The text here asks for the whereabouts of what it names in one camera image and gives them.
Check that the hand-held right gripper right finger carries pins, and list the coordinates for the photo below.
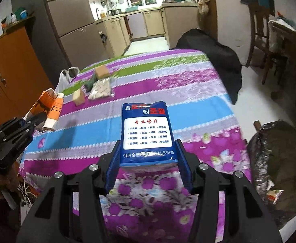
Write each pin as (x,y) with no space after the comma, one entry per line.
(184,167)

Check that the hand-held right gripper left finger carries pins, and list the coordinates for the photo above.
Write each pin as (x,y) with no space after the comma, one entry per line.
(113,162)

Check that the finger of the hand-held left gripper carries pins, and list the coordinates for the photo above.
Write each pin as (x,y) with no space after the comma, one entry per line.
(13,129)
(11,151)

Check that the blue tissue pack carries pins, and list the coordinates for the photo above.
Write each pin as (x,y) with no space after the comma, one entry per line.
(148,131)

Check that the orange white snack packet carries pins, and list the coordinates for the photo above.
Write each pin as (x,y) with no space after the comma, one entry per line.
(54,106)

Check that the trash bin with black liner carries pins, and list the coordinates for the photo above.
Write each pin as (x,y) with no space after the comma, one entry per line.
(277,157)

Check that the orange wooden cabinet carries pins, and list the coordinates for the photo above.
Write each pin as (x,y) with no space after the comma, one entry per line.
(11,68)

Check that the striped floral tablecloth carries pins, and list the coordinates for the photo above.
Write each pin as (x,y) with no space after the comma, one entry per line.
(188,106)

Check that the white plastic bag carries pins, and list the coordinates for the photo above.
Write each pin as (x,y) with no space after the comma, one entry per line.
(64,79)

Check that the tan sponge block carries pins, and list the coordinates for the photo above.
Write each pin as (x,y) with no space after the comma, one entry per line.
(78,97)
(102,73)

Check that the clear bag of grains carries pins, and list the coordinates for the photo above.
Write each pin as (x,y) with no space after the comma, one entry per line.
(101,89)

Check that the dark green cloth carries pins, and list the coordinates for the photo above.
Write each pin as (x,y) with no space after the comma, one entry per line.
(91,83)

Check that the small snack wrapper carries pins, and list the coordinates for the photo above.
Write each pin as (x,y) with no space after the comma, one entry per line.
(274,197)

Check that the teal cup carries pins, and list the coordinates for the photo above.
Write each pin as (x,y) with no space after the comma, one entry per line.
(23,14)

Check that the black cloth cover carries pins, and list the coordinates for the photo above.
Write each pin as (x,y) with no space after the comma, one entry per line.
(213,55)

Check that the grey refrigerator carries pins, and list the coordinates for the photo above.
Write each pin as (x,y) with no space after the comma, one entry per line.
(72,17)

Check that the beige kitchen base cabinets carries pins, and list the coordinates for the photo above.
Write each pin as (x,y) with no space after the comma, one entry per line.
(150,25)

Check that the wooden chair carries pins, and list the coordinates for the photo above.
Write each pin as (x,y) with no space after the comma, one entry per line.
(262,45)

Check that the metal pot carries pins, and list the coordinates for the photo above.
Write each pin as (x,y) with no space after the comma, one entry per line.
(114,12)

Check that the dark wooden table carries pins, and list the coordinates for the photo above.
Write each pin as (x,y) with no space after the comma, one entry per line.
(294,63)

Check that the teal basin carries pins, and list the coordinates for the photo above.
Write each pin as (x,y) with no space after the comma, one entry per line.
(132,9)

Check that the white cloth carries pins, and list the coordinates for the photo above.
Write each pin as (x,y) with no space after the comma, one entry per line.
(289,29)

